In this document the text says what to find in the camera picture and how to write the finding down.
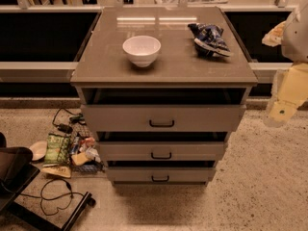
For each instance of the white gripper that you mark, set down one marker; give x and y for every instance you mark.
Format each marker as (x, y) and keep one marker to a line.
(295, 39)

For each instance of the grey top drawer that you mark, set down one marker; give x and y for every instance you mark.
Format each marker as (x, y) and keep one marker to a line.
(163, 118)

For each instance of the grey drawer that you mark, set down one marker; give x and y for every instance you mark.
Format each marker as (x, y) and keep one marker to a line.
(161, 151)
(163, 118)
(159, 175)

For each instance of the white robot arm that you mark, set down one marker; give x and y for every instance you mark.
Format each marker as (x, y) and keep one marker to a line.
(292, 36)

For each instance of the grey drawer cabinet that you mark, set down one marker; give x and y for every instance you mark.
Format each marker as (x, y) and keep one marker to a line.
(179, 76)

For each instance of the grey middle drawer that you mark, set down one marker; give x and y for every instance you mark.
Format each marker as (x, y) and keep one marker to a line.
(161, 151)

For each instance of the grey bottom drawer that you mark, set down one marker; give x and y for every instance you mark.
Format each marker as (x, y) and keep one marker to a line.
(159, 175)

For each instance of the blue chip bag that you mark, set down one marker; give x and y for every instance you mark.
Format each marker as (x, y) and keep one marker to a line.
(207, 39)

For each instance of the white ceramic bowl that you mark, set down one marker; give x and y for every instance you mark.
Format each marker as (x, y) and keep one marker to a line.
(141, 51)

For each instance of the pile of snack packets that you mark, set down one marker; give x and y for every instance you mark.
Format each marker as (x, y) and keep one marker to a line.
(83, 153)

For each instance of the black power adapter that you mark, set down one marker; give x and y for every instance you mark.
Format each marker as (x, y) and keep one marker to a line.
(72, 120)

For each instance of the green chip bag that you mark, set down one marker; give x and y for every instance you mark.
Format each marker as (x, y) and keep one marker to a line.
(56, 150)

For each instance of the yellow snack packet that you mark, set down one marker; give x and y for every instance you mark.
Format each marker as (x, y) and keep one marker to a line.
(61, 171)

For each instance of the white plate on floor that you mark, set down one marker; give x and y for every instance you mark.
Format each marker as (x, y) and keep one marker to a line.
(38, 149)

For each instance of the black chair base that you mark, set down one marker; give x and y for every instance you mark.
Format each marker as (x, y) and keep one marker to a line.
(16, 174)

